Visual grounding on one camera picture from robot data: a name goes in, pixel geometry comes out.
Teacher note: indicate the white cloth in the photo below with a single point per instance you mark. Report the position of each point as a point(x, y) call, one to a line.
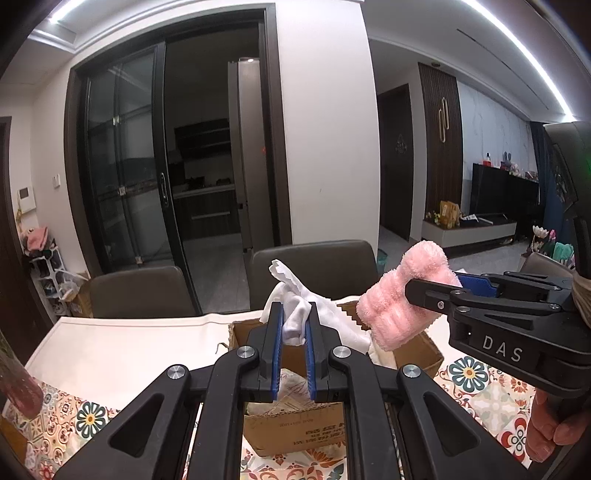
point(293, 314)

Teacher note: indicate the white shoe rack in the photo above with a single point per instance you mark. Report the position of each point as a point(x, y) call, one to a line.
point(51, 286)

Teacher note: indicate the dark blue curtain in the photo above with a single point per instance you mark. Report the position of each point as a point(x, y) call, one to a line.
point(542, 184)

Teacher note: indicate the grey dining chair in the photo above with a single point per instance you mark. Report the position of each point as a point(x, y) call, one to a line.
point(323, 267)
point(545, 264)
point(143, 290)

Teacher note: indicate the sliding glass door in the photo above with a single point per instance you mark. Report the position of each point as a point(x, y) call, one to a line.
point(129, 161)

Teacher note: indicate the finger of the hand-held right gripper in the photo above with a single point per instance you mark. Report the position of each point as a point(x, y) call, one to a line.
point(480, 282)
point(434, 295)

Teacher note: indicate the white wall intercom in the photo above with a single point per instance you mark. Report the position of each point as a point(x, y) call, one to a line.
point(26, 199)

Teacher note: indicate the white television cabinet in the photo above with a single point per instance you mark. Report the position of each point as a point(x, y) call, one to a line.
point(471, 233)

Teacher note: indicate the black television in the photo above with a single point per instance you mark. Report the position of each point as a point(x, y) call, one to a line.
point(503, 189)

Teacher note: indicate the person's right hand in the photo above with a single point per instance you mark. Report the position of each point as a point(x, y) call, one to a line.
point(547, 429)

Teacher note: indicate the patterned tile-print tablecloth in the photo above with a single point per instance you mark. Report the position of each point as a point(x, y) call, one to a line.
point(115, 341)

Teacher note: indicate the small floor carton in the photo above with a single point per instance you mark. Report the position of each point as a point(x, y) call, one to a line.
point(82, 295)

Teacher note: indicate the brown cardboard box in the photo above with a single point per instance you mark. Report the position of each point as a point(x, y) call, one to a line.
point(295, 434)

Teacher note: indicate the dark kitchen cabinets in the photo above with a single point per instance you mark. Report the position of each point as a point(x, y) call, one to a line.
point(203, 203)

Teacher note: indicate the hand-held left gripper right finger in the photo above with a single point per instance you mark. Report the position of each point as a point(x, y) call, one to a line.
point(308, 355)

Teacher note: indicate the teal bin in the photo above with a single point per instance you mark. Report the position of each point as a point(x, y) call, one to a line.
point(382, 262)

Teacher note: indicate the ceiling light strip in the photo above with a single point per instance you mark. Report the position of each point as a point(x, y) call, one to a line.
point(521, 46)

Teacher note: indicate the pink hat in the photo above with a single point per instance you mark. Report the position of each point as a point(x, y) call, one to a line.
point(37, 237)

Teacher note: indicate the pink fluffy headband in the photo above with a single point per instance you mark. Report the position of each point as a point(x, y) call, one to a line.
point(397, 300)

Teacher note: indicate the yellow paper bag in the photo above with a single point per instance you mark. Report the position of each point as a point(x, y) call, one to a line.
point(450, 214)

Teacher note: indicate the dark wooden door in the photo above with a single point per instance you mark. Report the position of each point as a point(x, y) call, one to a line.
point(395, 161)

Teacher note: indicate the glass vase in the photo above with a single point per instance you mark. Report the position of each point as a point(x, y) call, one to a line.
point(18, 383)

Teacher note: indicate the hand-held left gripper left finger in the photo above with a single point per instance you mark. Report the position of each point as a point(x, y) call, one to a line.
point(277, 350)

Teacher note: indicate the grey refrigerator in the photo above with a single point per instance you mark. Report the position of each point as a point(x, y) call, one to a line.
point(251, 152)

